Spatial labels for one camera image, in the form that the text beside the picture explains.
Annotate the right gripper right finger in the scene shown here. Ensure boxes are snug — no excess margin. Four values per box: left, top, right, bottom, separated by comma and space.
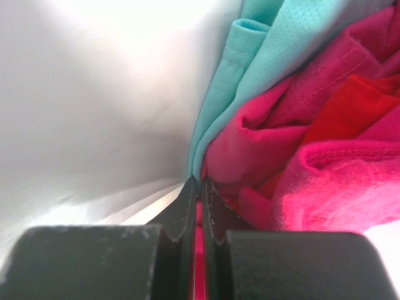
201, 181, 396, 299

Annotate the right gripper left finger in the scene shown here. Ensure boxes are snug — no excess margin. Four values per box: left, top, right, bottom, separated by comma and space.
1, 178, 198, 299

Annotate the red t shirt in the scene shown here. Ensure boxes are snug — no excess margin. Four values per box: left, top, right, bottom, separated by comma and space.
193, 6, 400, 300

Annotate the teal t shirt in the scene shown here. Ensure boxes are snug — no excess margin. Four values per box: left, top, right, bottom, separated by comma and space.
187, 0, 394, 179

